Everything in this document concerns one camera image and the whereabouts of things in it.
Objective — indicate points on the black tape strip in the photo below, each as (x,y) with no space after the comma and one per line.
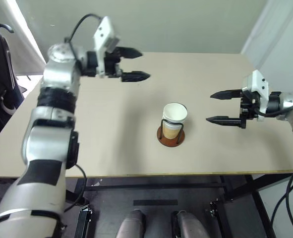
(156,202)

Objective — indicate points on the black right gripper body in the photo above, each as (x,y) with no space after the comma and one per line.
(248,109)

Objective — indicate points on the black metal table frame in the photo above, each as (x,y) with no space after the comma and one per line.
(148,184)

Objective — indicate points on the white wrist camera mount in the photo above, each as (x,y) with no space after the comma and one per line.
(104,32)
(259,81)

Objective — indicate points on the black office chair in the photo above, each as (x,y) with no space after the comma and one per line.
(0,74)

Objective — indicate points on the dark rounded grey shape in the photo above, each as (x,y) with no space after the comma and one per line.
(131,225)
(189,225)

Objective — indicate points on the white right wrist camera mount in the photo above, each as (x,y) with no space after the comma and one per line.
(259,81)

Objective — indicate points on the white paper cup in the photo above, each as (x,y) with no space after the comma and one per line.
(174,112)

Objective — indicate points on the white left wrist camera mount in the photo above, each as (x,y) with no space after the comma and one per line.
(104,32)

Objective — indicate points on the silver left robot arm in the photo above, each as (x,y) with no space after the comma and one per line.
(52,148)

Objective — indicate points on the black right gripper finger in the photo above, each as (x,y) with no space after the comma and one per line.
(225,94)
(223,120)

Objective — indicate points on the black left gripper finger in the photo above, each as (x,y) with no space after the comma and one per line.
(130,52)
(136,76)

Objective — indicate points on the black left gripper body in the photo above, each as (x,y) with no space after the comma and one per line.
(111,65)

